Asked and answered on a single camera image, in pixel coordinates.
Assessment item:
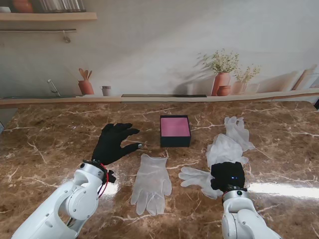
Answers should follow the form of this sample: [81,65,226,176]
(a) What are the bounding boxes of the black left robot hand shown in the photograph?
[91,123,143,166]

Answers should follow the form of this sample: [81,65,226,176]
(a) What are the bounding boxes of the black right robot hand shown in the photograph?
[210,161,246,192]

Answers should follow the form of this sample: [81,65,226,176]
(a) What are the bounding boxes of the black box pink inside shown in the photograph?
[159,115,192,148]

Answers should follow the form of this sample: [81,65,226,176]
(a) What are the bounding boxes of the printed kitchen scene backdrop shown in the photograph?
[0,0,319,109]

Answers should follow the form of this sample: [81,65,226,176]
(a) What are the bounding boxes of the red black left arm cable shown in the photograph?
[98,163,110,199]

